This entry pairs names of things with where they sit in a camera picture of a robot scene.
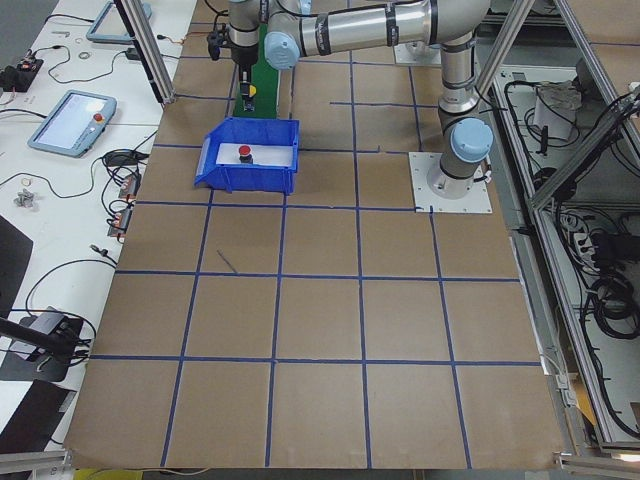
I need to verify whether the red push button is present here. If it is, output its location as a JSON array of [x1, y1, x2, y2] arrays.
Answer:
[[238, 145, 253, 164]]

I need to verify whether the teach pendant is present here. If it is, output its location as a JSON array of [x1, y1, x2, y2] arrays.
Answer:
[[86, 1, 132, 46], [27, 90, 117, 158]]

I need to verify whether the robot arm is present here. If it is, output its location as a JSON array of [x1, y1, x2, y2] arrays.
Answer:
[[207, 0, 493, 200]]

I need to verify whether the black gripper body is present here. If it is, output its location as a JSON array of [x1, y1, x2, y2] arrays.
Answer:
[[207, 27, 256, 83]]

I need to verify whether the far teach pendant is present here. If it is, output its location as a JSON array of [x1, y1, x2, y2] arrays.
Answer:
[[86, 1, 132, 46]]

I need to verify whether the white foam pad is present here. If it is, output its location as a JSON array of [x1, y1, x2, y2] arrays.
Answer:
[[216, 143, 295, 167]]

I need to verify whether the blue bin with buttons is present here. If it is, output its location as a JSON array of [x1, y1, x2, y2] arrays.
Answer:
[[194, 117, 300, 195]]

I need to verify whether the green conveyor belt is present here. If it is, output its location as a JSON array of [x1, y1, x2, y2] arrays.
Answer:
[[233, 24, 280, 119]]

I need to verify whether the aluminium frame post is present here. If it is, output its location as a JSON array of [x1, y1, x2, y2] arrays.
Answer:
[[114, 0, 176, 105]]

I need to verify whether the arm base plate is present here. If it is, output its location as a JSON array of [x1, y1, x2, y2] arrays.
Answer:
[[408, 152, 493, 215], [393, 42, 441, 67]]

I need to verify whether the near teach pendant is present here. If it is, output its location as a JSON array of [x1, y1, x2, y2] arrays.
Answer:
[[27, 90, 117, 158]]

